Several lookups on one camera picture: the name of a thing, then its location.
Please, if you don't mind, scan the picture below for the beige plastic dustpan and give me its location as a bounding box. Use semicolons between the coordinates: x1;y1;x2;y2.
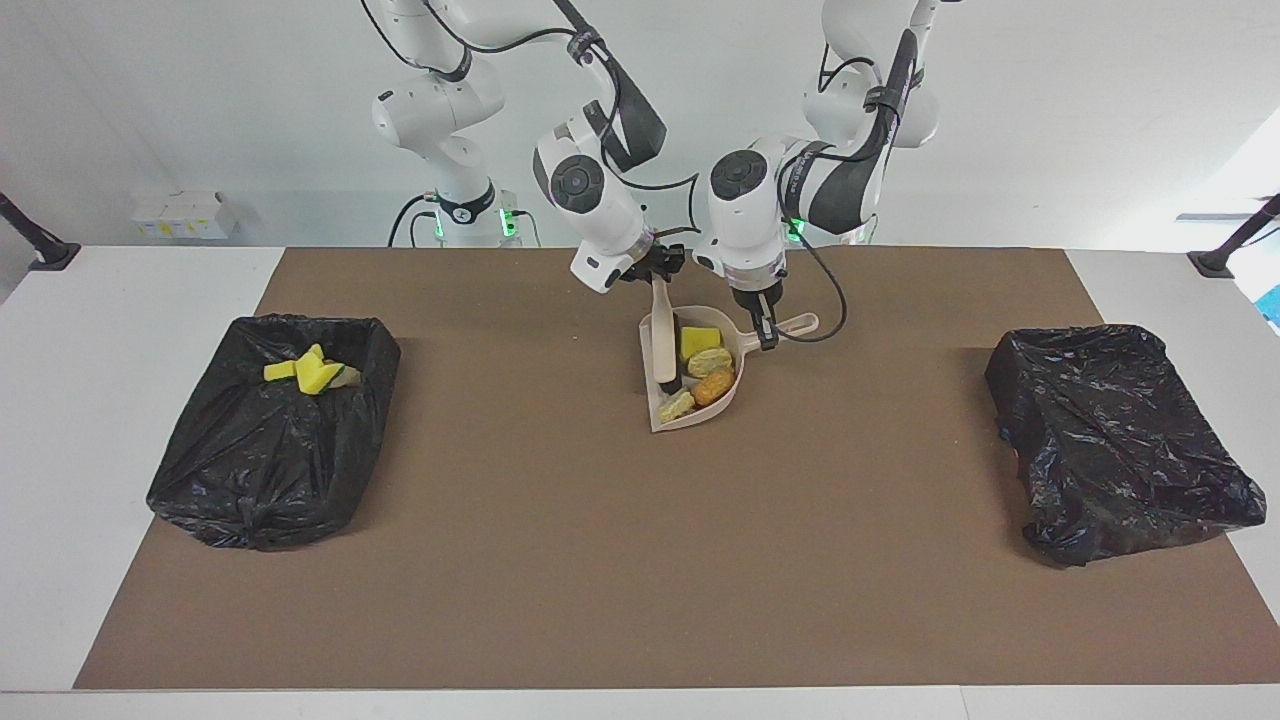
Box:
639;307;821;434

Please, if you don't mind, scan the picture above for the beige hand brush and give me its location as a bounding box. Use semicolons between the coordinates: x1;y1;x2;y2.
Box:
650;281;687;394

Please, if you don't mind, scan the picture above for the bin with black bag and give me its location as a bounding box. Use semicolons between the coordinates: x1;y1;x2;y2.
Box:
984;323;1267;568
146;314;402;552

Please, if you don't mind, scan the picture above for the brown table mat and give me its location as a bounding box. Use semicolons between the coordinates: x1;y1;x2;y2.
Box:
73;247;1280;691

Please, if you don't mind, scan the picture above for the white cardboard box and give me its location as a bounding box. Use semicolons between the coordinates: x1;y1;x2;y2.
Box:
130;190;238;241

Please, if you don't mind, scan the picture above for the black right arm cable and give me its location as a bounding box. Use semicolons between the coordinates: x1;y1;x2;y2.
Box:
360;0;703;246

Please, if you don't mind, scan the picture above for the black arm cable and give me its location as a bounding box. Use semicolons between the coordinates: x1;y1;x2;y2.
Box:
360;0;703;246
780;40;901;344

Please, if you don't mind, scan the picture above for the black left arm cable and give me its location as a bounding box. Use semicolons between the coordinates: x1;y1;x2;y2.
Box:
780;40;901;344

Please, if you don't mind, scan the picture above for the black base cable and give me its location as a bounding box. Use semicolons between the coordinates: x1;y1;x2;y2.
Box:
388;195;441;248

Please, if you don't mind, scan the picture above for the black camera stand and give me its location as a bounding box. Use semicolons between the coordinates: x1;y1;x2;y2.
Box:
1187;193;1280;279
0;192;82;272

